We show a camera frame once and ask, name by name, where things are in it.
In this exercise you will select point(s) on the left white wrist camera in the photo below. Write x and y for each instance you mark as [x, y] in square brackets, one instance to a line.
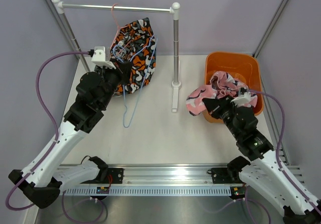
[99, 58]

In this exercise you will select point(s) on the pink wire hanger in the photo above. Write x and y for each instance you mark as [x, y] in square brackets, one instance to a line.
[114, 17]

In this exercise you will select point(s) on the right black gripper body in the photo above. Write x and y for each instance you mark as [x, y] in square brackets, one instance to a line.
[226, 112]

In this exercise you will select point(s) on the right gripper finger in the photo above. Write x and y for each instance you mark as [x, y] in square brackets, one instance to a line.
[225, 101]
[211, 104]

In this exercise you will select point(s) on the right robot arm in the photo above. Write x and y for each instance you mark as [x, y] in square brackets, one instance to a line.
[260, 166]

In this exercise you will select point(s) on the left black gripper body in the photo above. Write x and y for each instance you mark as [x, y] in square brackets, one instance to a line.
[112, 79]

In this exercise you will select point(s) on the orange black camouflage shorts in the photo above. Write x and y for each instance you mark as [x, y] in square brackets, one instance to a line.
[131, 32]

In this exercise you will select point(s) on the pink shark print shorts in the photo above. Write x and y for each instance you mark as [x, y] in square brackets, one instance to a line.
[221, 84]

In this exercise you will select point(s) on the white slotted cable duct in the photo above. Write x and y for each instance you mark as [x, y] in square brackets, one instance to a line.
[149, 191]

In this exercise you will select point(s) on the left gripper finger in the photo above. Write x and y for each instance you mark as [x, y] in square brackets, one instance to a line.
[118, 65]
[125, 69]

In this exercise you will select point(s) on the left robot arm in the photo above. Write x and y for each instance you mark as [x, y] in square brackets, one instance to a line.
[41, 182]

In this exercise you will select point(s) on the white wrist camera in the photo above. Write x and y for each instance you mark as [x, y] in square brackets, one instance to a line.
[99, 58]
[243, 98]

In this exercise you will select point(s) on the aluminium mounting rail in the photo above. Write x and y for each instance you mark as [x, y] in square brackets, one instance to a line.
[173, 175]

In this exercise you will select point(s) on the blue wire hanger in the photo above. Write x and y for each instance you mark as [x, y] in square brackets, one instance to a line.
[143, 57]

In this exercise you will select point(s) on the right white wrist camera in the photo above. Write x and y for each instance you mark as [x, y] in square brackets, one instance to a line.
[243, 98]

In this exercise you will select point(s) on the orange plastic basket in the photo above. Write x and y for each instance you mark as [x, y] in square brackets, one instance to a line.
[241, 67]

